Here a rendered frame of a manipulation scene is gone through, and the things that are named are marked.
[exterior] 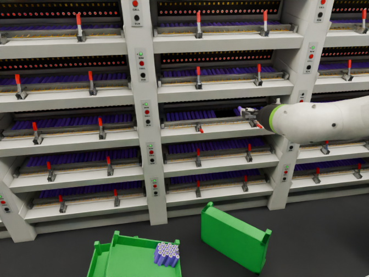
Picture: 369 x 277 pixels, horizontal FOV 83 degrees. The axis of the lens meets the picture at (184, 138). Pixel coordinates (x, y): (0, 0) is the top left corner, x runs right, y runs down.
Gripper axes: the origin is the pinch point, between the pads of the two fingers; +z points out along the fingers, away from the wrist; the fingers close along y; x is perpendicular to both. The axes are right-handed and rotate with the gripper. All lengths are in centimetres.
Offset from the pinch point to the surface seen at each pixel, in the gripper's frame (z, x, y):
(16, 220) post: 16, 46, 111
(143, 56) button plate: -0.1, -23.8, 41.1
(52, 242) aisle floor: 17, 62, 97
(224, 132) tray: 7.9, 9.4, 7.4
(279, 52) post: 16.0, -25.9, -23.3
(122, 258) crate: -6, 57, 58
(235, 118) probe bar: 11.3, 4.1, 0.8
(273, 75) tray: 9.1, -14.9, -16.3
